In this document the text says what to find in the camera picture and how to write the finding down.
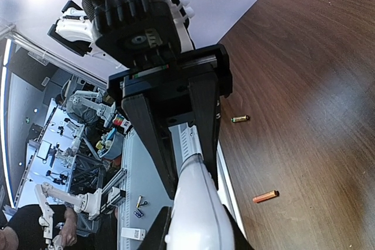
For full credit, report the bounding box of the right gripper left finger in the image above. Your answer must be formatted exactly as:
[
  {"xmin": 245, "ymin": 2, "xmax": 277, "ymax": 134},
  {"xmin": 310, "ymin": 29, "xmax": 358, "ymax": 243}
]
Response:
[{"xmin": 139, "ymin": 206, "xmax": 172, "ymax": 250}]

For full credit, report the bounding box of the gold green battery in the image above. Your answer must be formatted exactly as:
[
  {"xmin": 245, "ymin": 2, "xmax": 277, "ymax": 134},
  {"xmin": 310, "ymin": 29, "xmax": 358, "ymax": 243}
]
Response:
[{"xmin": 231, "ymin": 115, "xmax": 250, "ymax": 123}]

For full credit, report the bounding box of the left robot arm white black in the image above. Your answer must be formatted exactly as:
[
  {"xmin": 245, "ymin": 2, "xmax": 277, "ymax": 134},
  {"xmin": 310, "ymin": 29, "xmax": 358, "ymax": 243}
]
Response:
[{"xmin": 49, "ymin": 0, "xmax": 233, "ymax": 198}]

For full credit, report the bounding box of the orange battery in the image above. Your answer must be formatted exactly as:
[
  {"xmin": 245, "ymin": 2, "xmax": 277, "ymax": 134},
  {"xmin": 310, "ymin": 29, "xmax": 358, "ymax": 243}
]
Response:
[{"xmin": 253, "ymin": 190, "xmax": 279, "ymax": 204}]

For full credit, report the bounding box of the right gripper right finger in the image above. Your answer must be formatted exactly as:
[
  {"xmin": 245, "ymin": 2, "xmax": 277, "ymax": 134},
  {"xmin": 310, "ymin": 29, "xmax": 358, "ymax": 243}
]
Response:
[{"xmin": 223, "ymin": 204, "xmax": 254, "ymax": 250}]

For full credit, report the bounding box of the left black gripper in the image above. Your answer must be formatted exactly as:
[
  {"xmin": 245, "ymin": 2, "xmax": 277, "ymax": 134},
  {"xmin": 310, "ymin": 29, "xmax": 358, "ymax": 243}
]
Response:
[{"xmin": 107, "ymin": 44, "xmax": 233, "ymax": 200}]

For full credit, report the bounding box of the white remote control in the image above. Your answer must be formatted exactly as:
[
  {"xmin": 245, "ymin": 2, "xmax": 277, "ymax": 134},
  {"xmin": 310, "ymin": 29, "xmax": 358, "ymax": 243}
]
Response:
[{"xmin": 165, "ymin": 153, "xmax": 235, "ymax": 249}]

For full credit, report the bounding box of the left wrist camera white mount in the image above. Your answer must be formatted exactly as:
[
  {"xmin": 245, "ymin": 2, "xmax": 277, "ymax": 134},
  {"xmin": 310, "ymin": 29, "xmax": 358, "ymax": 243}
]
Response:
[{"xmin": 81, "ymin": 0, "xmax": 195, "ymax": 70}]

